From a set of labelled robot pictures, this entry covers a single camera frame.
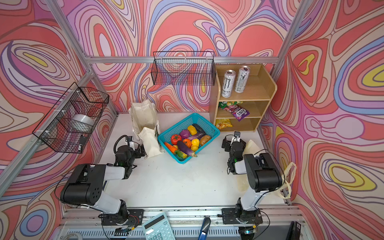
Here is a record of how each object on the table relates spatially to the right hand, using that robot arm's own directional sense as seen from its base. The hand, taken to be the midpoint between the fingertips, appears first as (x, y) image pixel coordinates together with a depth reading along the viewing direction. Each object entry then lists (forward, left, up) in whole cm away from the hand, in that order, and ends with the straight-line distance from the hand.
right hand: (233, 140), depth 96 cm
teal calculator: (-46, +44, -3) cm, 63 cm away
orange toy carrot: (-6, +40, +3) cm, 40 cm away
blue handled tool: (-46, +22, 0) cm, 51 cm away
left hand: (-1, +63, +2) cm, 63 cm away
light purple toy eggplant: (+6, +23, -1) cm, 24 cm away
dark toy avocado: (+12, +22, -1) cm, 25 cm away
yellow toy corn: (+10, +27, 0) cm, 28 cm away
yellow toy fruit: (-5, +26, 0) cm, 26 cm away
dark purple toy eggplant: (-4, +33, +2) cm, 34 cm away
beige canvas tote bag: (-2, +52, +20) cm, 55 cm away
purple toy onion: (+7, +32, 0) cm, 33 cm away
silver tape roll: (-2, +80, +28) cm, 85 cm away
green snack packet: (+16, +5, +17) cm, 24 cm away
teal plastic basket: (-11, +35, +2) cm, 36 cm away
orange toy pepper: (0, +30, 0) cm, 30 cm away
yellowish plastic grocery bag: (-29, +1, +2) cm, 29 cm away
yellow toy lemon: (0, +25, 0) cm, 25 cm away
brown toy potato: (+2, +19, -1) cm, 19 cm away
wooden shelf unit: (+15, -3, +24) cm, 29 cm away
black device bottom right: (-49, -19, -4) cm, 53 cm away
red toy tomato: (+4, +38, 0) cm, 38 cm away
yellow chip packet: (+16, +5, -1) cm, 17 cm away
